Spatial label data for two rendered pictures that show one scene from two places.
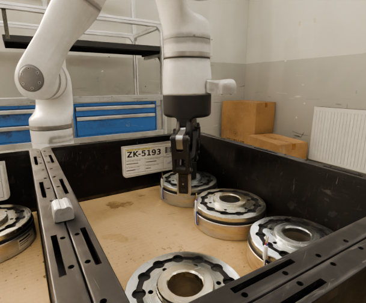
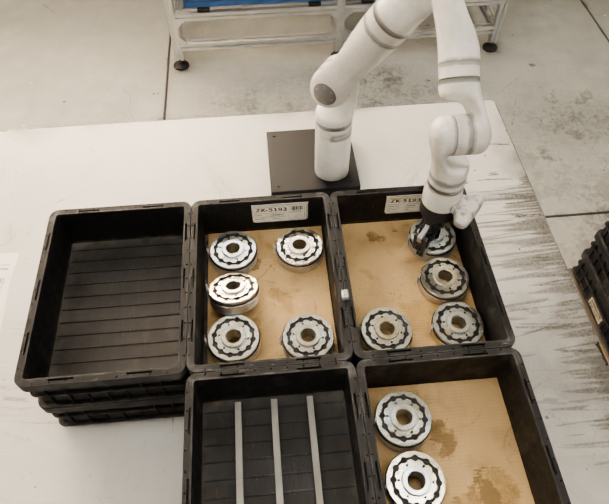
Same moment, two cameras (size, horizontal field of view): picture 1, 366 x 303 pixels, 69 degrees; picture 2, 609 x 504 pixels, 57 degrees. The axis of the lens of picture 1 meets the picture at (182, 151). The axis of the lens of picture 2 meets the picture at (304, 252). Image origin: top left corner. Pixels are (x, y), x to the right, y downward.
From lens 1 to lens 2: 0.91 m
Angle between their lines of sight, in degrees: 45
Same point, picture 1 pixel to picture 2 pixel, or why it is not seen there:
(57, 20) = (357, 59)
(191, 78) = (439, 205)
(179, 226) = (407, 278)
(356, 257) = (431, 357)
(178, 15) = (439, 173)
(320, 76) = not seen: outside the picture
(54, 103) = not seen: hidden behind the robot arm
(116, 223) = (369, 260)
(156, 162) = (414, 206)
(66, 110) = (350, 109)
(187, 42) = (441, 187)
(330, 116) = not seen: outside the picture
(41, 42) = (339, 71)
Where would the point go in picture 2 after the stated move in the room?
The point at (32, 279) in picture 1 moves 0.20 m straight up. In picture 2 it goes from (323, 289) to (327, 233)
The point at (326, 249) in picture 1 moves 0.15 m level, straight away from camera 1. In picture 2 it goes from (425, 350) to (487, 311)
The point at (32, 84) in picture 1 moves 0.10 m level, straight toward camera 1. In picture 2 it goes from (324, 99) to (328, 130)
